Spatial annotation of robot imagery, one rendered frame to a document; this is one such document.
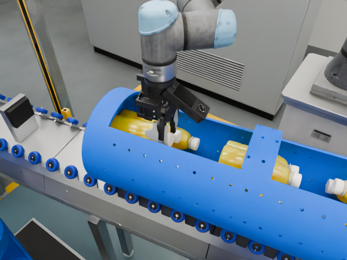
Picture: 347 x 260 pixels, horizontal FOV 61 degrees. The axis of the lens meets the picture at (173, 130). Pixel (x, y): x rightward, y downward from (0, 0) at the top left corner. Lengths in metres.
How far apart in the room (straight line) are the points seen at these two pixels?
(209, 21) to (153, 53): 0.12
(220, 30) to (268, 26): 1.68
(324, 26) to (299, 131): 2.54
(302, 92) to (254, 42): 1.36
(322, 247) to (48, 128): 0.99
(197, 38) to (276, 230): 0.44
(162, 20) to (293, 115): 0.63
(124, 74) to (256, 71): 1.40
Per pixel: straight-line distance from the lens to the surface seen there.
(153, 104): 0.69
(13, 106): 1.16
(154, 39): 0.60
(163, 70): 0.63
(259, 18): 2.29
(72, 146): 1.15
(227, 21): 0.62
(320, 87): 1.04
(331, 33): 3.57
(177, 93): 0.68
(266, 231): 0.72
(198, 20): 0.61
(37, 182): 1.17
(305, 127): 1.08
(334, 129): 1.06
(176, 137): 0.85
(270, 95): 2.52
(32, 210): 2.21
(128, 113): 0.90
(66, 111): 1.28
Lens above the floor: 1.72
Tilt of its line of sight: 44 degrees down
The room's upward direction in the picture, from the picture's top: straight up
